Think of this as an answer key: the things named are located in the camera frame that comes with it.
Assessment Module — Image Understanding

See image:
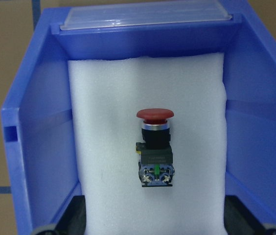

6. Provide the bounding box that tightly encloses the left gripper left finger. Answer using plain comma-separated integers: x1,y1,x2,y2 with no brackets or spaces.
31,195,87,235

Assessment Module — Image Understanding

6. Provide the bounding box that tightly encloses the red mushroom push button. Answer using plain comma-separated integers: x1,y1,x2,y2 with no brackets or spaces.
136,108,175,188

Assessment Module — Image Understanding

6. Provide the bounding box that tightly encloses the left blue bin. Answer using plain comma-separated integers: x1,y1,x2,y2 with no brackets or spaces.
1,0,276,235

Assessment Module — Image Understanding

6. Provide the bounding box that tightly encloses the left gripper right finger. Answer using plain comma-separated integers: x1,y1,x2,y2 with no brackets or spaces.
224,195,276,235

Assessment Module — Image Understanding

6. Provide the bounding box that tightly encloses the left white foam pad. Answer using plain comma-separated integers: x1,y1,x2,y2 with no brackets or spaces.
69,53,227,235

